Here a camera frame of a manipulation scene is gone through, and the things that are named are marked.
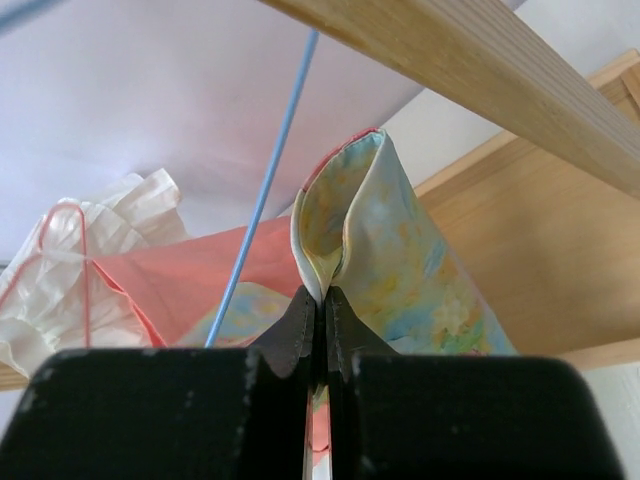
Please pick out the floral pastel skirt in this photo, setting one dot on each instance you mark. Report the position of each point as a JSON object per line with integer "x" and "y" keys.
{"x": 373, "y": 313}

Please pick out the pink wire hanger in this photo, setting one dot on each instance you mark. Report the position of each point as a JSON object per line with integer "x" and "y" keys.
{"x": 42, "y": 252}

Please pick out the white garment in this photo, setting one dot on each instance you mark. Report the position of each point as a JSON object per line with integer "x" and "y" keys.
{"x": 52, "y": 295}

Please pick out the blue wire hanger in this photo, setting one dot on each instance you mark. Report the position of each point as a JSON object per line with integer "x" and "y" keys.
{"x": 20, "y": 12}

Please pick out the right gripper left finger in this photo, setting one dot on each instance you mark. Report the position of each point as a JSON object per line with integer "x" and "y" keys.
{"x": 150, "y": 410}

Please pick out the pink skirt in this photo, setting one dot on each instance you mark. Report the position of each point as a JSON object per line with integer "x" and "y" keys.
{"x": 175, "y": 290}

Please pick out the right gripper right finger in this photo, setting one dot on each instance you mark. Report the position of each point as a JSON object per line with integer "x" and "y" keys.
{"x": 475, "y": 415}

